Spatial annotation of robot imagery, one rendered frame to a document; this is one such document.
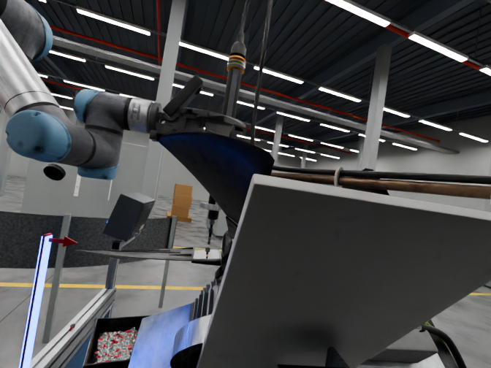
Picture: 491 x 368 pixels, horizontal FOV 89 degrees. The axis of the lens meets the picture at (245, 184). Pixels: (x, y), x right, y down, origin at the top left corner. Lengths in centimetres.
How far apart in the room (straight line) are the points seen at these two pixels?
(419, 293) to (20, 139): 56
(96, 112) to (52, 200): 642
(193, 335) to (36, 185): 676
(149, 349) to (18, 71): 58
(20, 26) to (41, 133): 39
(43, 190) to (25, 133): 656
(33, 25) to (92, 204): 609
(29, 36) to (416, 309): 90
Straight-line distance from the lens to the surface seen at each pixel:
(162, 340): 65
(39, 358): 92
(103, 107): 63
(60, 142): 50
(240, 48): 67
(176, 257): 58
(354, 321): 37
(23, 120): 51
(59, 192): 696
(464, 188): 36
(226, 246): 62
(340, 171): 41
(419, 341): 61
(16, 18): 83
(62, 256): 240
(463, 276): 33
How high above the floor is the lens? 135
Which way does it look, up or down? 2 degrees up
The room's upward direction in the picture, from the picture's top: 9 degrees clockwise
